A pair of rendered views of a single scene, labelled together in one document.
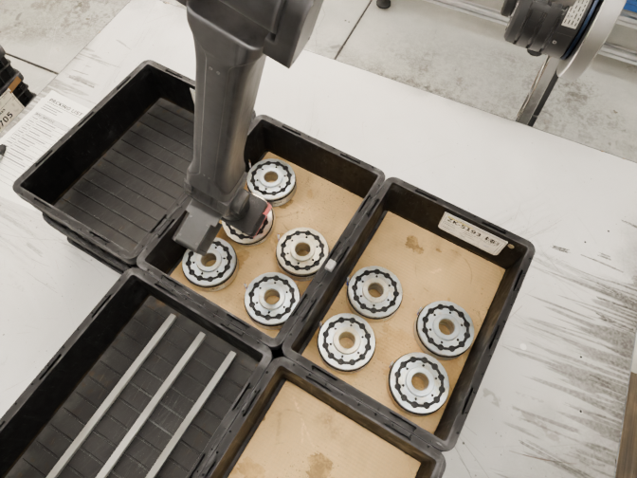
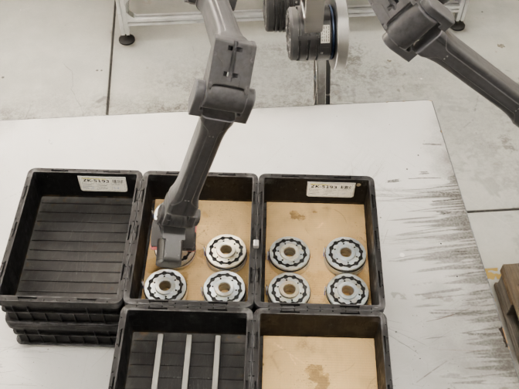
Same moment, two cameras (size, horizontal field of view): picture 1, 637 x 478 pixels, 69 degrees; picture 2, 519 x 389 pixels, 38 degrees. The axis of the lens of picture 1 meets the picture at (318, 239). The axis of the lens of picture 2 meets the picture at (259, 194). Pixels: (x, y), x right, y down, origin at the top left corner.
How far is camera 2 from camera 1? 1.05 m
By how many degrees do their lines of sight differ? 19
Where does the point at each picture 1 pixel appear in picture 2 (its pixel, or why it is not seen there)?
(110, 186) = (48, 275)
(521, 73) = not seen: hidden behind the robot
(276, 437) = (277, 370)
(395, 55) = (166, 85)
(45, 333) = not seen: outside the picture
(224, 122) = (208, 160)
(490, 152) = (310, 134)
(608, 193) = (405, 129)
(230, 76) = (218, 136)
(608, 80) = (369, 35)
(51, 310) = not seen: outside the picture
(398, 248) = (288, 222)
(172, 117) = (62, 206)
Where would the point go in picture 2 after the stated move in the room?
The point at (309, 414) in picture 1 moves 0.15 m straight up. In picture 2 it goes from (290, 347) to (293, 315)
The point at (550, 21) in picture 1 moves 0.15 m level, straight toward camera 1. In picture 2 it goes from (313, 43) to (314, 83)
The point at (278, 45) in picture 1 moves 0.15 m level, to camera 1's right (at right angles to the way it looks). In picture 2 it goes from (242, 116) to (313, 91)
